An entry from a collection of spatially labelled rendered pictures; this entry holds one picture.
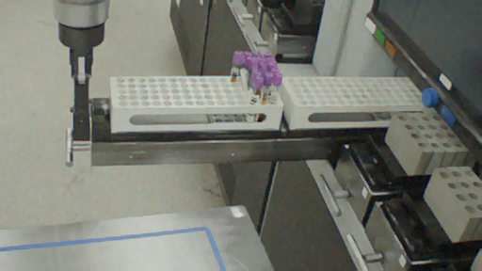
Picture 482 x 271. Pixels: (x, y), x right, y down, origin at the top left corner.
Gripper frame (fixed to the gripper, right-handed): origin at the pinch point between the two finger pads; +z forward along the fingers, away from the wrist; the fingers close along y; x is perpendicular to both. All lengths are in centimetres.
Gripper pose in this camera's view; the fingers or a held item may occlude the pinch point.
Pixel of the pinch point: (81, 122)
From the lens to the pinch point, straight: 109.0
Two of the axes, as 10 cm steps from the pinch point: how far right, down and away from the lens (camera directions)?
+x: -9.9, 0.1, -1.7
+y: -1.4, -5.6, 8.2
